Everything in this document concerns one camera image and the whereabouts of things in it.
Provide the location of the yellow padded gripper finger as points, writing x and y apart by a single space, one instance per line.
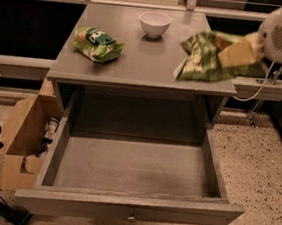
256 43
237 54

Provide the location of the green jalapeno chip bag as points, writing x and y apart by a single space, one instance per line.
202 63

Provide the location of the green chip bag dark logo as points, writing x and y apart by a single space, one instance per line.
97 45

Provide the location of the open grey top drawer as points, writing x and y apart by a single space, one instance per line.
113 155

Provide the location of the round metal drawer knob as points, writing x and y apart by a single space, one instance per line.
131 217

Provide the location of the white ceramic bowl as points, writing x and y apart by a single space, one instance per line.
155 24

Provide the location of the grey wooden cabinet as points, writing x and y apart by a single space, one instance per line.
143 63

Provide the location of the white bottle in box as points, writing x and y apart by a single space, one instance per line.
51 128

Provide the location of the open cardboard box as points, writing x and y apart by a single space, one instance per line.
22 135

